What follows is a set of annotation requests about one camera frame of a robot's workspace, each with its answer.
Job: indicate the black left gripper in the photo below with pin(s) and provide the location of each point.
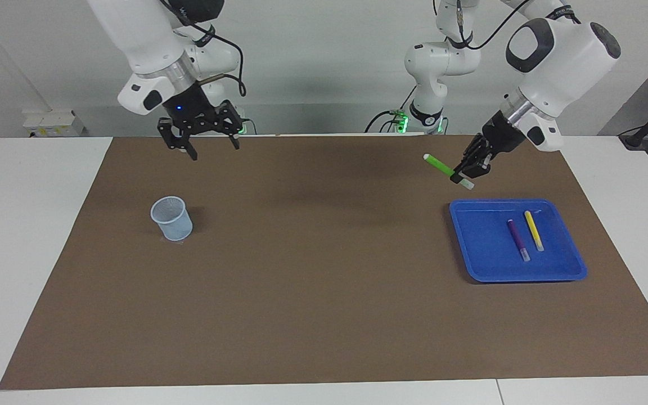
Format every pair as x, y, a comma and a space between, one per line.
501, 135

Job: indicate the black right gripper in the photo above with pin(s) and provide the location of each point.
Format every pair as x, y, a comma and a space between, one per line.
192, 109

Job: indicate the green marker pen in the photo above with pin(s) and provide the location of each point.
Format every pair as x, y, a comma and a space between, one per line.
439, 164

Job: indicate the purple marker pen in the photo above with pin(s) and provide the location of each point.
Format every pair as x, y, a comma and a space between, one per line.
516, 236

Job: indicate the yellow marker pen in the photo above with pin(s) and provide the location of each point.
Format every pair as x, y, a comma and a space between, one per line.
532, 228

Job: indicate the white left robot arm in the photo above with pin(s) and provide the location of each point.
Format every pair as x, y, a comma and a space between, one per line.
571, 56

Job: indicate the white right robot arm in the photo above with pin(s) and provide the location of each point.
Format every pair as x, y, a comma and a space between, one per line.
144, 34

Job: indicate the translucent pale blue cup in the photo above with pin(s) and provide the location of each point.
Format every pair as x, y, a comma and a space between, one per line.
175, 228

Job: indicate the blue plastic tray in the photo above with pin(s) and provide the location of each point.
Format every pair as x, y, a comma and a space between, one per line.
493, 264

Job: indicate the brown table mat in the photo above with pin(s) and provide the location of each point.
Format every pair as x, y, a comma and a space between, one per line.
324, 315

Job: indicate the white wall socket box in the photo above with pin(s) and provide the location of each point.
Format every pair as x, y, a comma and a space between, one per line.
54, 124

